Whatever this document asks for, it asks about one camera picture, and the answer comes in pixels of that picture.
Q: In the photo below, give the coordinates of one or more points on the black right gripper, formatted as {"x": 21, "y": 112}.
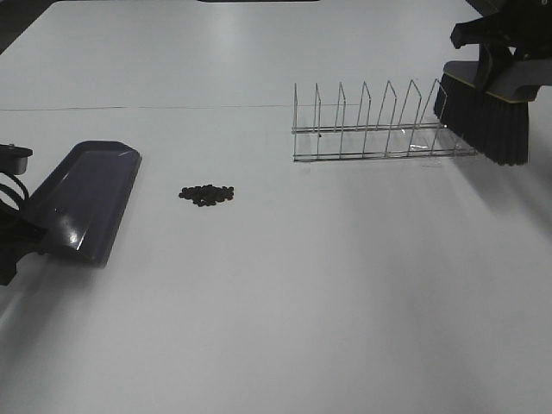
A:
{"x": 507, "y": 31}

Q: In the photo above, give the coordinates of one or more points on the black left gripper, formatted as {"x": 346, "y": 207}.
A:
{"x": 19, "y": 236}

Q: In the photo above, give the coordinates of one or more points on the purple plastic dustpan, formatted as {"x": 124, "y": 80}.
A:
{"x": 82, "y": 201}

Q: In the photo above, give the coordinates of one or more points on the purple hand brush black bristles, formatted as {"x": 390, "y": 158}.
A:
{"x": 494, "y": 122}

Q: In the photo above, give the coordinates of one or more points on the pile of coffee beans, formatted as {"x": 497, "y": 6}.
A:
{"x": 207, "y": 195}

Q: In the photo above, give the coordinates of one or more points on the chrome wire dish rack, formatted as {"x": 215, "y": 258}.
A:
{"x": 376, "y": 125}

